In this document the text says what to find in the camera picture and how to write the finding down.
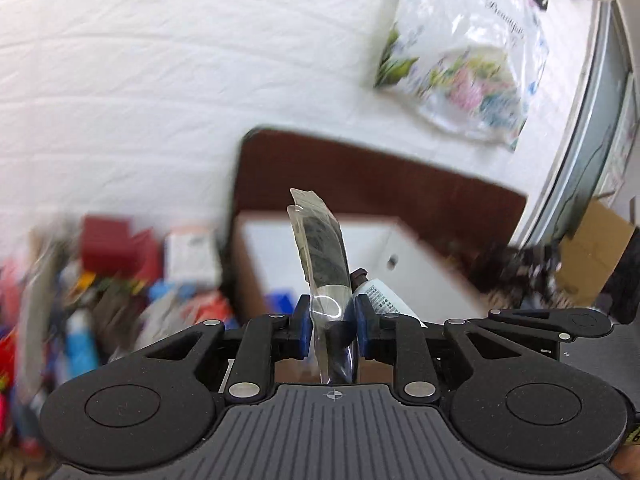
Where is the dark red gift box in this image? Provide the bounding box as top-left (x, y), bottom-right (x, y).
top-left (79, 214), bottom-right (162, 282)

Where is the small bright blue box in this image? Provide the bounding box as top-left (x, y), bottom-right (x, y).
top-left (267, 289), bottom-right (302, 312)

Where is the glass door frame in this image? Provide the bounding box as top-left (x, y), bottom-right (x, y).
top-left (515, 0), bottom-right (640, 251)

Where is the black feather duster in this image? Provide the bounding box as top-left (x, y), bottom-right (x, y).
top-left (450, 243), bottom-right (563, 306)

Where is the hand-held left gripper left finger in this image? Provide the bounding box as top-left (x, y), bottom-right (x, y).
top-left (107, 294), bottom-right (315, 404)

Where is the blue bottle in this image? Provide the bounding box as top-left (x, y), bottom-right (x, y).
top-left (66, 309), bottom-right (100, 378)

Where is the white tube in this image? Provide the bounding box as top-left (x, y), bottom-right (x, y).
top-left (350, 269), bottom-right (427, 330)

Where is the clear plastic packet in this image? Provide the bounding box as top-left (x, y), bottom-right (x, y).
top-left (287, 188), bottom-right (362, 387)

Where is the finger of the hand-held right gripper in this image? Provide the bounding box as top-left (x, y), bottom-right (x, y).
top-left (487, 307), bottom-right (617, 347)

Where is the dark brown wooden board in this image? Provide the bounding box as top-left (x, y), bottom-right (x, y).
top-left (232, 127), bottom-right (530, 286)

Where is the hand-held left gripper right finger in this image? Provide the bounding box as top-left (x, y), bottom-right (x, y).
top-left (352, 294), bottom-right (577, 404)

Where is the white medicine box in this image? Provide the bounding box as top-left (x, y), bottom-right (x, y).
top-left (164, 232), bottom-right (222, 287)

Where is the floral plastic bag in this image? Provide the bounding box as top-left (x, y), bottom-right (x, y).
top-left (373, 0), bottom-right (551, 154)

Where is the plain brown cardboard carton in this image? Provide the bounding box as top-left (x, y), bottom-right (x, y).
top-left (557, 200), bottom-right (637, 308)

